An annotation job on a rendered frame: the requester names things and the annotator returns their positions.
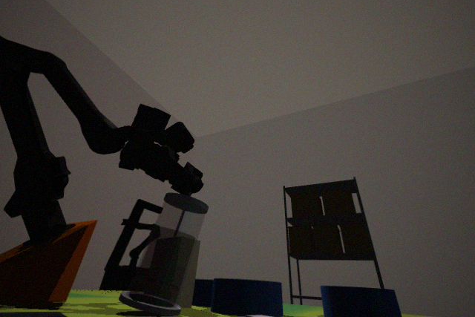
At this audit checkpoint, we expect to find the glass french press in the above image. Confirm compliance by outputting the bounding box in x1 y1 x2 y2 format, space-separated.
104 175 209 316

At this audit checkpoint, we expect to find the blue cylinder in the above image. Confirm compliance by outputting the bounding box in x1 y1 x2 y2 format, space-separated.
320 286 402 317
211 278 283 317
192 279 214 307

